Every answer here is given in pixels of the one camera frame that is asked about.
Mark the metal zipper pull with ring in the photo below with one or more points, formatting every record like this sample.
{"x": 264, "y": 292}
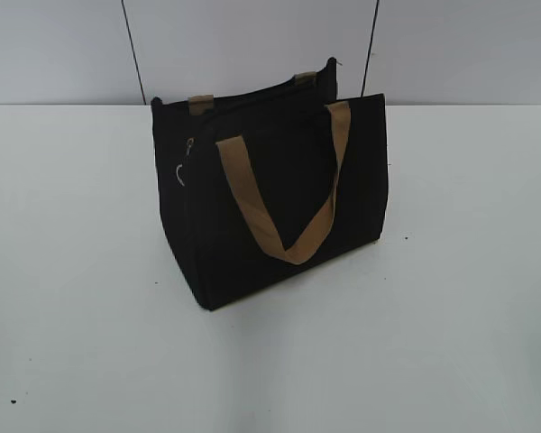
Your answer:
{"x": 180, "y": 170}

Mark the black fabric tote bag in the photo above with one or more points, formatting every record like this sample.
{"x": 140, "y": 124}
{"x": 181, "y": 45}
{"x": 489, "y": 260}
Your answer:
{"x": 279, "y": 181}

